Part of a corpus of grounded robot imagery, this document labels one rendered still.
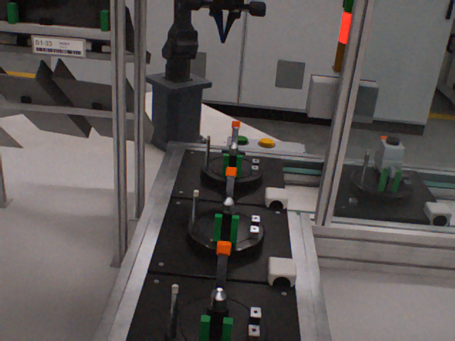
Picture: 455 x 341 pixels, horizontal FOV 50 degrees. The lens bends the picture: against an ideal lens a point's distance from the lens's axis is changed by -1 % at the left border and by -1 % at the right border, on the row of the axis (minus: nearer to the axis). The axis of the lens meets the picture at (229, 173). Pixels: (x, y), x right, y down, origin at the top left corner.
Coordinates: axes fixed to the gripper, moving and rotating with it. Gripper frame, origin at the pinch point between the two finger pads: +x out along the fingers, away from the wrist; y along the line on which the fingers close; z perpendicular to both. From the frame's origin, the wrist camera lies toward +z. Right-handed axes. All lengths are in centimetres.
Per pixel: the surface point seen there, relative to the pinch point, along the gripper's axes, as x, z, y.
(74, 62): 92, -281, -136
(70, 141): 40, -14, -44
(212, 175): 26.4, 24.9, 1.2
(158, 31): 60, -281, -65
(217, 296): 21, 70, 5
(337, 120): 7.3, 36.2, 23.1
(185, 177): 28.4, 23.3, -4.9
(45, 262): 39, 44, -29
